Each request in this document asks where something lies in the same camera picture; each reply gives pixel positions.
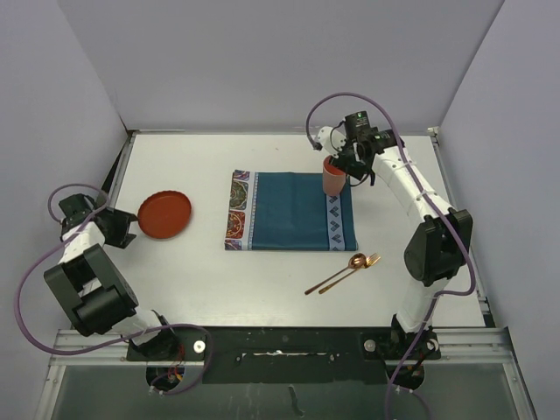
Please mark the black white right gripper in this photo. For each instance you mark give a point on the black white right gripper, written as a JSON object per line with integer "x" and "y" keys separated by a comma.
{"x": 338, "y": 159}

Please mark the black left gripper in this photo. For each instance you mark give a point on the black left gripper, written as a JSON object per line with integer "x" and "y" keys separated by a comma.
{"x": 122, "y": 221}

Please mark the pink plastic cup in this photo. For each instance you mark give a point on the pink plastic cup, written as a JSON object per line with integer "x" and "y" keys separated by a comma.
{"x": 333, "y": 179}

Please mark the red round plate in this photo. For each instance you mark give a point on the red round plate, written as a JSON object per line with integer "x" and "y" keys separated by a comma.
{"x": 164, "y": 214}

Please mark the blue patterned placemat cloth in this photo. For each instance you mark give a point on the blue patterned placemat cloth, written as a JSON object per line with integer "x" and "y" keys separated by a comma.
{"x": 287, "y": 211}

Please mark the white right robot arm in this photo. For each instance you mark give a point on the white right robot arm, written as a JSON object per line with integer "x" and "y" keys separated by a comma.
{"x": 437, "y": 248}

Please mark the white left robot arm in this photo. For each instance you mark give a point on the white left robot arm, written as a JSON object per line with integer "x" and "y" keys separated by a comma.
{"x": 92, "y": 291}

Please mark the copper fork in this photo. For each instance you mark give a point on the copper fork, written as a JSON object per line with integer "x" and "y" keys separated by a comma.
{"x": 368, "y": 262}

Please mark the copper spoon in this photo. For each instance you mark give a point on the copper spoon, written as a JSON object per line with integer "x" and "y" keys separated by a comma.
{"x": 354, "y": 263}

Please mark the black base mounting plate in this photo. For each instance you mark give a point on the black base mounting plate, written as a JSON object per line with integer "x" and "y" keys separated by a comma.
{"x": 224, "y": 369}

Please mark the aluminium front rail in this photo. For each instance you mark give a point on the aluminium front rail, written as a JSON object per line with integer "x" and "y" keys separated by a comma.
{"x": 478, "y": 344}

